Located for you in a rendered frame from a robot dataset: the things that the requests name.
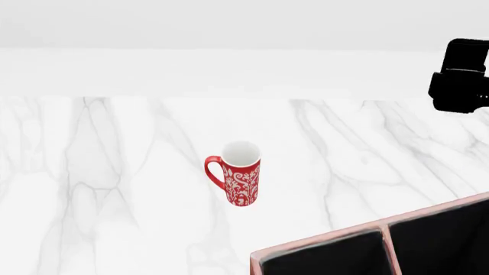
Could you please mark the pink caddy with black compartments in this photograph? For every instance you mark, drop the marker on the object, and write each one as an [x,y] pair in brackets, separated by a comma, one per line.
[420,246]

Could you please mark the red white patterned tall mug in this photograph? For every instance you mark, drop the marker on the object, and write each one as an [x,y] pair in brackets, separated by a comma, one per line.
[241,183]

